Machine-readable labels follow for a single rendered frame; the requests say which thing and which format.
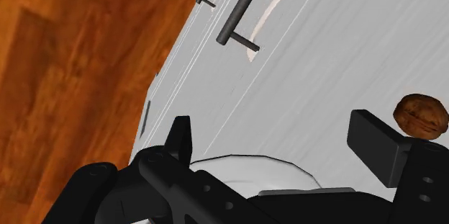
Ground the brown walnut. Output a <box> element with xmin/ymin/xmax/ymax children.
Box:
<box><xmin>392</xmin><ymin>93</ymin><xmax>449</xmax><ymax>142</ymax></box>

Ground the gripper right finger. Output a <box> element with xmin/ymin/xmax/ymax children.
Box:
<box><xmin>346</xmin><ymin>109</ymin><xmax>449</xmax><ymax>224</ymax></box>

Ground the white bowl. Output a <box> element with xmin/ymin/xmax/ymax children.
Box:
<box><xmin>189</xmin><ymin>153</ymin><xmax>322</xmax><ymax>200</ymax></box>

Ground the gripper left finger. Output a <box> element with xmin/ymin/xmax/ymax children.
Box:
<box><xmin>42</xmin><ymin>115</ymin><xmax>278</xmax><ymax>224</ymax></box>

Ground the white cabinet with dark handles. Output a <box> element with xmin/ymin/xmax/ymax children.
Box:
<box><xmin>130</xmin><ymin>0</ymin><xmax>449</xmax><ymax>203</ymax></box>

